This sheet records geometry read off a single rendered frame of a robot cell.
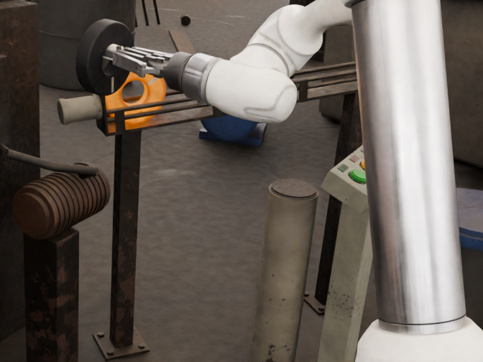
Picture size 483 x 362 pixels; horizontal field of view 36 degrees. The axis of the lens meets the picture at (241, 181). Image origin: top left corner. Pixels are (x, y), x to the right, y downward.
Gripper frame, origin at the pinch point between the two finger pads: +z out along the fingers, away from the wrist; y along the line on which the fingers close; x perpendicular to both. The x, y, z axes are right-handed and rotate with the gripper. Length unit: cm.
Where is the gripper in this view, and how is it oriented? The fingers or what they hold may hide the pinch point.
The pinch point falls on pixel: (107, 50)
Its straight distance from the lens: 156.2
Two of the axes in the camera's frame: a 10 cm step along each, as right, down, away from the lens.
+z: -8.7, -3.0, 3.8
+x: 1.4, -9.1, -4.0
